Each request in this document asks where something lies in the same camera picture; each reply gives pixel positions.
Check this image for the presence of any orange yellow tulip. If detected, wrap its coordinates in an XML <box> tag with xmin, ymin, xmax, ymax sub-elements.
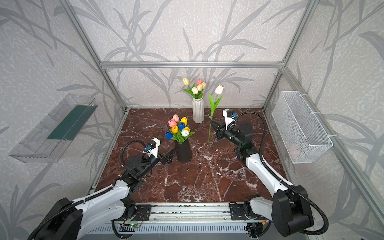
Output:
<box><xmin>171</xmin><ymin>125</ymin><xmax>179</xmax><ymax>134</ymax></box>

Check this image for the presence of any white ribbed ceramic vase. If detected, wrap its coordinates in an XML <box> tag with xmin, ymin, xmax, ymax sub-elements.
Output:
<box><xmin>193</xmin><ymin>98</ymin><xmax>204</xmax><ymax>124</ymax></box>

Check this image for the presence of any clear plastic wall shelf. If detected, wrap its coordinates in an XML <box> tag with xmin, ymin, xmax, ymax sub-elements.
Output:
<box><xmin>9</xmin><ymin>94</ymin><xmax>98</xmax><ymax>163</ymax></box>

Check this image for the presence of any black cone vase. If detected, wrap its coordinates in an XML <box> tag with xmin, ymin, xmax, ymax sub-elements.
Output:
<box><xmin>175</xmin><ymin>139</ymin><xmax>193</xmax><ymax>163</ymax></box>

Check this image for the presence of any white wire mesh basket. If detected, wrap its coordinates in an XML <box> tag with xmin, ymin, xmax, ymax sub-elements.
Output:
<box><xmin>272</xmin><ymin>91</ymin><xmax>333</xmax><ymax>164</ymax></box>

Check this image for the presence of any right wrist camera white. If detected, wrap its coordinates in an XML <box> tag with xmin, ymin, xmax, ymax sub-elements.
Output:
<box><xmin>223</xmin><ymin>109</ymin><xmax>238</xmax><ymax>130</ymax></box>

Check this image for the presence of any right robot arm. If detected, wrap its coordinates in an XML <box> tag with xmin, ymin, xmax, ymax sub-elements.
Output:
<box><xmin>211</xmin><ymin>109</ymin><xmax>329</xmax><ymax>237</ymax></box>

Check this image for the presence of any light pink tulip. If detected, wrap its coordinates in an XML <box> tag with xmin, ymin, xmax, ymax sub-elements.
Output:
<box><xmin>173</xmin><ymin>115</ymin><xmax>180</xmax><ymax>123</ymax></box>

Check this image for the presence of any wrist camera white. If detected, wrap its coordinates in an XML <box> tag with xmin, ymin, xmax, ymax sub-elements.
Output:
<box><xmin>144</xmin><ymin>138</ymin><xmax>161</xmax><ymax>158</ymax></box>
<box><xmin>223</xmin><ymin>109</ymin><xmax>238</xmax><ymax>130</ymax></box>

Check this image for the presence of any pale blue white tulip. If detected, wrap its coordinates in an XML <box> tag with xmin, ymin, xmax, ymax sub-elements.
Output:
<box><xmin>181</xmin><ymin>130</ymin><xmax>190</xmax><ymax>138</ymax></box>

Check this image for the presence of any pale yellow tulip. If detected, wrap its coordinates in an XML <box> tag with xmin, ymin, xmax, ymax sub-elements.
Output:
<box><xmin>183</xmin><ymin>78</ymin><xmax>195</xmax><ymax>98</ymax></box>

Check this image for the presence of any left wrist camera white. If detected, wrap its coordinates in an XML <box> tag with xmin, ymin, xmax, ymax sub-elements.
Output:
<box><xmin>144</xmin><ymin>138</ymin><xmax>161</xmax><ymax>158</ymax></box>

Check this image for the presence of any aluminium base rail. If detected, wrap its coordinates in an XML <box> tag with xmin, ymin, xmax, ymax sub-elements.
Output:
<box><xmin>89</xmin><ymin>201</ymin><xmax>317</xmax><ymax>224</ymax></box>

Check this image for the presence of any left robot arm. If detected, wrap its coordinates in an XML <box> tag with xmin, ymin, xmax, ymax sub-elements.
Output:
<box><xmin>28</xmin><ymin>138</ymin><xmax>176</xmax><ymax>240</ymax></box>

